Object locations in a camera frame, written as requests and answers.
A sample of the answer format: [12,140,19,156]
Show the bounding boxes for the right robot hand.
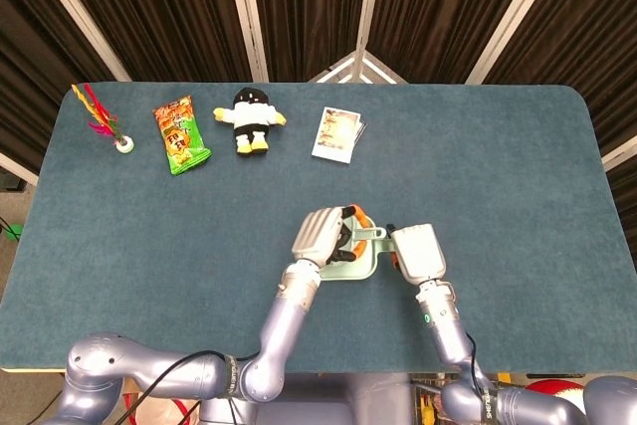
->
[386,223,448,286]

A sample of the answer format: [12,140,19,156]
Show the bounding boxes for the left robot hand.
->
[290,203,374,270]

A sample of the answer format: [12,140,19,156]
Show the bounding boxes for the mint green dustpan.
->
[318,210,397,281]

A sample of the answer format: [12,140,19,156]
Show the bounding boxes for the white bordered photo card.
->
[311,106,362,164]

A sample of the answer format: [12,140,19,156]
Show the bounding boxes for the black white plush toy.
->
[212,87,289,157]

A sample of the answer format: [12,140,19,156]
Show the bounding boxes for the green orange snack bag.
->
[151,95,214,177]

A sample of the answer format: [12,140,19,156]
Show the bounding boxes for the grey robot torso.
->
[198,372,449,425]

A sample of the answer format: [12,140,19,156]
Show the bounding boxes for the blue felt table cover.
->
[0,81,637,374]

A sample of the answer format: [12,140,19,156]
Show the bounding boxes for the red round object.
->
[526,378,586,399]

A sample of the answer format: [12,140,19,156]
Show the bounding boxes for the colourful feather shuttlecock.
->
[71,82,136,155]

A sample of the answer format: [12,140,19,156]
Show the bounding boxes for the brown folding screen panel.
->
[0,0,131,187]
[355,0,571,86]
[223,0,372,84]
[22,0,270,84]
[467,0,637,227]

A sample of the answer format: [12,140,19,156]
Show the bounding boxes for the red white bag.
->
[126,392,205,425]

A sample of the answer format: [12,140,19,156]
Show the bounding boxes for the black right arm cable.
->
[461,330,495,389]

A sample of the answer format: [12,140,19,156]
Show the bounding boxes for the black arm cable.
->
[461,330,495,389]
[129,349,263,425]

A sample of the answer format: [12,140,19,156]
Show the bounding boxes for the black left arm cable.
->
[129,349,263,425]

